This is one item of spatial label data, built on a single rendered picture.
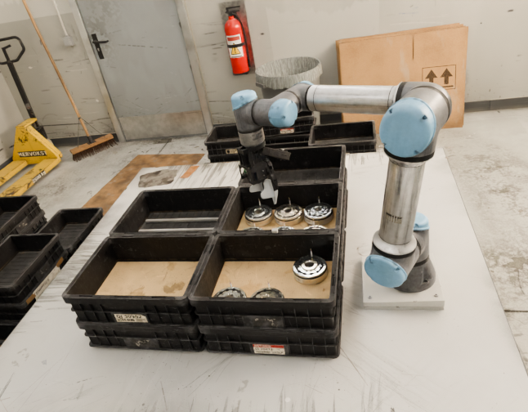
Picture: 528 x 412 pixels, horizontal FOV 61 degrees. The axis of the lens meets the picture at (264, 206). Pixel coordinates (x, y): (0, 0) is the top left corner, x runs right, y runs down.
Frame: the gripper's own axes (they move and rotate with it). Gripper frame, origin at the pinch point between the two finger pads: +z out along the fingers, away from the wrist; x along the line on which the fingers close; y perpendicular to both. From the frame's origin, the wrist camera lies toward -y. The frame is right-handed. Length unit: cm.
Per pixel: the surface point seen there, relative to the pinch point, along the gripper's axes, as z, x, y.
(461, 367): 34, 64, -9
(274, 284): 18.0, 16.6, 14.6
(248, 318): 15.6, 25.6, 29.2
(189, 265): 16.3, -11.1, 30.1
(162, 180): 23, -102, 5
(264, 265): 17.4, 7.3, 11.7
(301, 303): 9.8, 37.3, 18.7
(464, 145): 94, -92, -235
